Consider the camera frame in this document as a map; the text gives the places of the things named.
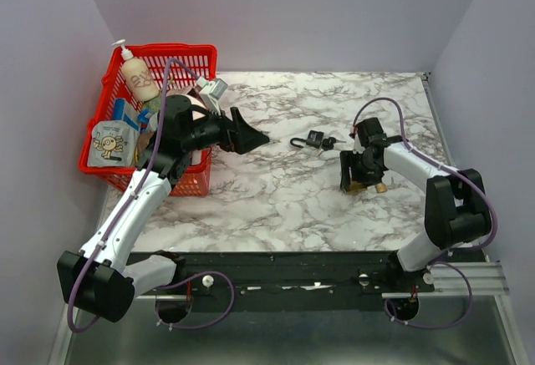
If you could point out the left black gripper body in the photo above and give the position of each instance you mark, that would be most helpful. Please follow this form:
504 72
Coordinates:
210 132

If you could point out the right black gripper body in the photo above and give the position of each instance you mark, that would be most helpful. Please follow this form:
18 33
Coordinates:
372 170

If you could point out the large brass padlock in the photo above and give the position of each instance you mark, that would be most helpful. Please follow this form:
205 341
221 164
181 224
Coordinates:
354 187

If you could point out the small brass padlock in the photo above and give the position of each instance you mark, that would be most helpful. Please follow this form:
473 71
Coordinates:
381 188

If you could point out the black padlock with keys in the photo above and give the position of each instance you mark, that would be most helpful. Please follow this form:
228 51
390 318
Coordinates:
315 139

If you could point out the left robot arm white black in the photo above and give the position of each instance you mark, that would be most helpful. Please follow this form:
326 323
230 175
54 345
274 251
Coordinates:
98 278

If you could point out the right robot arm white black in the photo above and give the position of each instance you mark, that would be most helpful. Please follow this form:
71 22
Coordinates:
455 209

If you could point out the white toilet paper roll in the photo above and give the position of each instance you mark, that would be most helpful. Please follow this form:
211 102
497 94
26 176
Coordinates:
198 109

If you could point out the brown round wicker item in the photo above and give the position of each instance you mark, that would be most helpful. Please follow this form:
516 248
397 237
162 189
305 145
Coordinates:
142 143

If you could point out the blue packet in basket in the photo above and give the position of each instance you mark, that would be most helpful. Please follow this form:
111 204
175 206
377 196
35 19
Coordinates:
124 111

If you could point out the cream pump lotion bottle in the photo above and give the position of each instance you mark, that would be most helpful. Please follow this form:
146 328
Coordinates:
137 75

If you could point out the grey cartoon pouch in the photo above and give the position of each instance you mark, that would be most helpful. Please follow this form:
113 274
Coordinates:
112 144

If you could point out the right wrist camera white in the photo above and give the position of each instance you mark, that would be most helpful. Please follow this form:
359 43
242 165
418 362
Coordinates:
357 146

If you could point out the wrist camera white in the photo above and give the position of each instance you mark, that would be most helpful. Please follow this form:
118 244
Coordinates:
357 146
210 92

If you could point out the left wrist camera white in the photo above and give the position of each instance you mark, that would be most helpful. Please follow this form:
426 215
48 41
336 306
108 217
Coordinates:
210 92

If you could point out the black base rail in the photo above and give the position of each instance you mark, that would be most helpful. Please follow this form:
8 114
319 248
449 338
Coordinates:
307 281

